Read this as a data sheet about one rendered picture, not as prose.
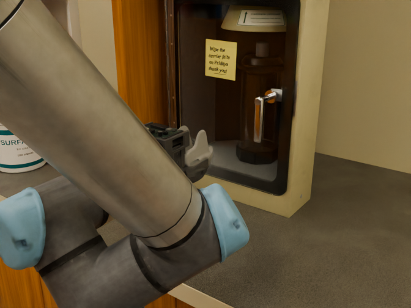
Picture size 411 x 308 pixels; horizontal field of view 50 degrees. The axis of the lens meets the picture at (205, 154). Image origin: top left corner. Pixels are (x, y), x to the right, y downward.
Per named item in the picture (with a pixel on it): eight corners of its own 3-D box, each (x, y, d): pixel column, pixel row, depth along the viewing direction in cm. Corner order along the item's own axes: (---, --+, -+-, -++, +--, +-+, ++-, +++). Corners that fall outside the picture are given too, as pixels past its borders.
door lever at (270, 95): (274, 137, 88) (263, 134, 90) (277, 90, 85) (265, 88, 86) (261, 145, 84) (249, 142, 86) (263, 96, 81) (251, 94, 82)
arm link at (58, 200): (10, 288, 47) (-29, 219, 48) (90, 241, 55) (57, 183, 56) (38, 269, 42) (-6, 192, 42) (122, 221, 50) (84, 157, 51)
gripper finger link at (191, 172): (216, 161, 67) (178, 181, 60) (215, 170, 67) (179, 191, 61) (191, 154, 69) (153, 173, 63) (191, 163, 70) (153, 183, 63)
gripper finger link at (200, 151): (226, 123, 69) (190, 140, 62) (225, 158, 72) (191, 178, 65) (210, 120, 71) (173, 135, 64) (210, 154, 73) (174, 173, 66)
